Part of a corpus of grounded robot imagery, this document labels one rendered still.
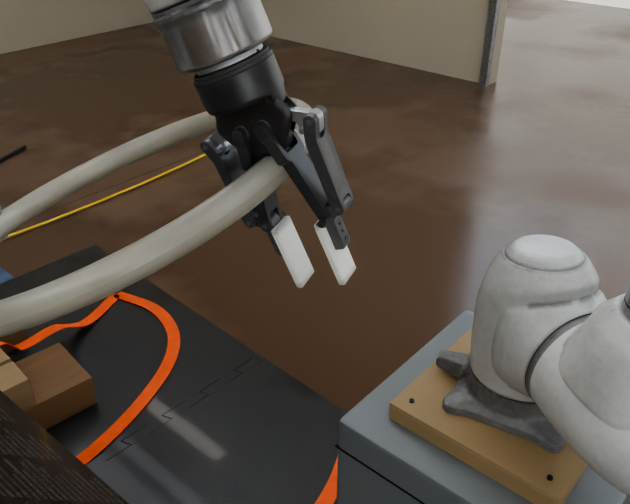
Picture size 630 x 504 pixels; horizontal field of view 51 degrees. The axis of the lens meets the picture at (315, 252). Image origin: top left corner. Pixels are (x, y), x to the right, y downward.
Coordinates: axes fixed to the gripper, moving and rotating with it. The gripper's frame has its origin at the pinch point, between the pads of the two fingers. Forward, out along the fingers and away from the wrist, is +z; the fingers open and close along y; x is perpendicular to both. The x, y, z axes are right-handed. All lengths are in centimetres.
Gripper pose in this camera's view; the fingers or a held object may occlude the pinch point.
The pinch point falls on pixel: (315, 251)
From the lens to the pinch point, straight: 66.7
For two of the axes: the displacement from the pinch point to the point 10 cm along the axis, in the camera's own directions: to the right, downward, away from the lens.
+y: -8.2, 0.9, 5.6
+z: 3.7, 8.3, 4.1
